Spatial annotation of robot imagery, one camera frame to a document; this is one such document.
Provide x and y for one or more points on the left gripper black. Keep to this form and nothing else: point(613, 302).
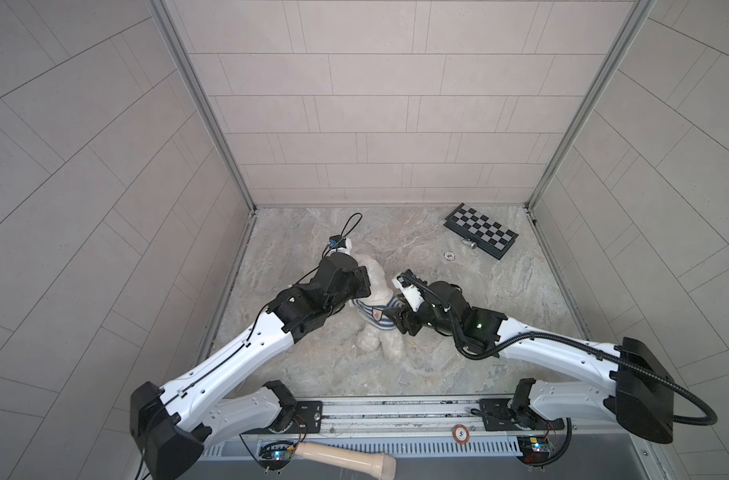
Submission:
point(359, 277)

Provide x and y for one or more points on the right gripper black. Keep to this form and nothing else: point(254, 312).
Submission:
point(402, 315)

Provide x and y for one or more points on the blue white striped sweater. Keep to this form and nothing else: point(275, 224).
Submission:
point(375, 315)

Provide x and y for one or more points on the white teddy bear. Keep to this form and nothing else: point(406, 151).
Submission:
point(379, 331)

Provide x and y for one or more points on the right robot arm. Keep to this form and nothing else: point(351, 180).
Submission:
point(622, 382)

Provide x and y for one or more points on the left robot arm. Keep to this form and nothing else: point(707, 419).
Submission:
point(174, 423)

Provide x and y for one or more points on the black white checkerboard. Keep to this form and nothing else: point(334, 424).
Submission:
point(481, 231)

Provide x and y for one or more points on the red round sticker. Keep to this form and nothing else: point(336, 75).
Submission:
point(461, 434)

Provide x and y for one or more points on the right circuit board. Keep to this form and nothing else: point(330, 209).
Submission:
point(534, 449)

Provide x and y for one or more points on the circuit board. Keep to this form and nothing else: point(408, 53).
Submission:
point(276, 456)
point(534, 449)

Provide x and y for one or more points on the left circuit board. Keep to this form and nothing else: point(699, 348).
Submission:
point(276, 456)

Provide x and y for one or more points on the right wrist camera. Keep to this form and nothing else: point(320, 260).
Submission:
point(412, 289)

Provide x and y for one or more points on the aluminium mounting rail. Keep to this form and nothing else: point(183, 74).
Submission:
point(400, 414)

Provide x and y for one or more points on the beige cylindrical handle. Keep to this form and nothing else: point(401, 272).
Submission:
point(380, 466)

